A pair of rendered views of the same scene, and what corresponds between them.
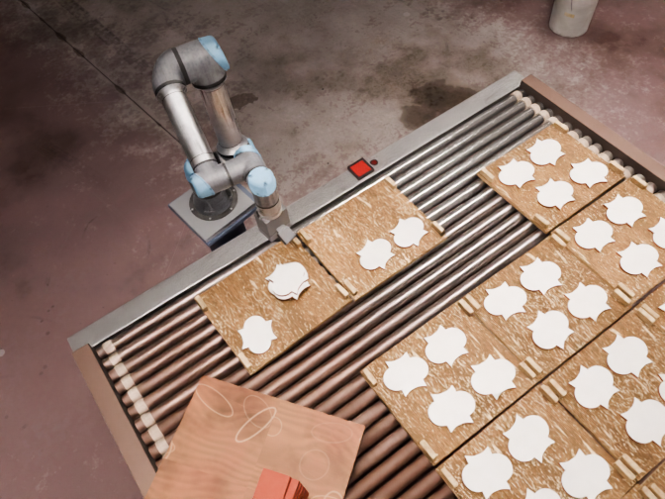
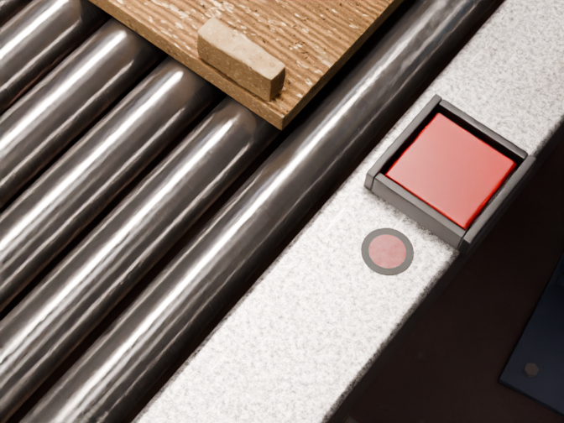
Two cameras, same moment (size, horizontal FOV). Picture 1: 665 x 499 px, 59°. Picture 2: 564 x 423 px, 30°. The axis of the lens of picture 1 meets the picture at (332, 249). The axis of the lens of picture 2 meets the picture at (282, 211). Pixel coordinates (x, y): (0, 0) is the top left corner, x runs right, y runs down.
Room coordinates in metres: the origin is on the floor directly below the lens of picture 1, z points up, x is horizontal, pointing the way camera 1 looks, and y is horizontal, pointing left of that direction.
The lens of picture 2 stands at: (1.75, -0.39, 1.48)
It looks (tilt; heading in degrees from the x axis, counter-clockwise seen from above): 61 degrees down; 153
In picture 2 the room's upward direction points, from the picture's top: 6 degrees clockwise
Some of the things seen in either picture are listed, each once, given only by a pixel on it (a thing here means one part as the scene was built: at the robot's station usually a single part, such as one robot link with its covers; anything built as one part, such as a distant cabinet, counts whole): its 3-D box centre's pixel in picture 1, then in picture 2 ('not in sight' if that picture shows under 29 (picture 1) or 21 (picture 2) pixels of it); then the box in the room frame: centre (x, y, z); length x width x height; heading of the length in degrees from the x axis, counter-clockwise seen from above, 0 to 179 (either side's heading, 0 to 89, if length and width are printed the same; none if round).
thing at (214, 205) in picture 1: (210, 192); not in sight; (1.45, 0.44, 0.94); 0.15 x 0.15 x 0.10
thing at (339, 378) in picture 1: (433, 311); not in sight; (0.87, -0.31, 0.90); 1.95 x 0.05 x 0.05; 120
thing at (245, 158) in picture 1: (245, 166); not in sight; (1.19, 0.23, 1.35); 0.11 x 0.11 x 0.08; 20
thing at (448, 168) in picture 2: (360, 168); (449, 173); (1.50, -0.15, 0.92); 0.06 x 0.06 x 0.01; 30
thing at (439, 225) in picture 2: (360, 168); (450, 172); (1.50, -0.15, 0.92); 0.08 x 0.08 x 0.02; 30
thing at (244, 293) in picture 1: (272, 300); not in sight; (0.96, 0.22, 0.93); 0.41 x 0.35 x 0.02; 123
